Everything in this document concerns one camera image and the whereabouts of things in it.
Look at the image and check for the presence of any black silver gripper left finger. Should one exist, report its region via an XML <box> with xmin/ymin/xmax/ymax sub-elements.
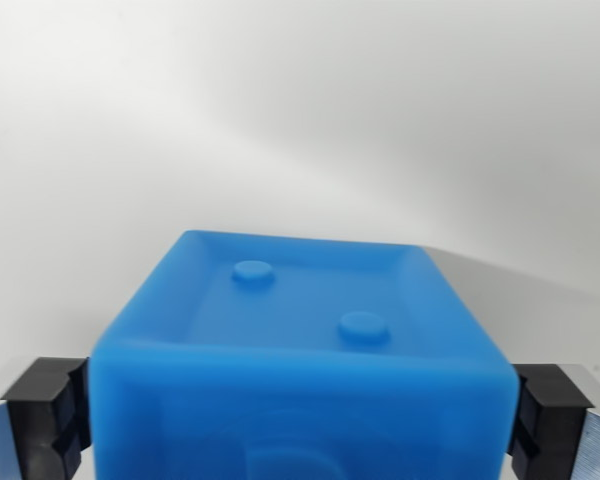
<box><xmin>0</xmin><ymin>356</ymin><xmax>92</xmax><ymax>480</ymax></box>

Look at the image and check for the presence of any black silver gripper right finger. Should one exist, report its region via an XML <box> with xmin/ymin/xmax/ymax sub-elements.
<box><xmin>508</xmin><ymin>363</ymin><xmax>600</xmax><ymax>480</ymax></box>

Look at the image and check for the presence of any blue plastic cube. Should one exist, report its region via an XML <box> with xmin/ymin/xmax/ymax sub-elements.
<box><xmin>88</xmin><ymin>229</ymin><xmax>524</xmax><ymax>480</ymax></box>

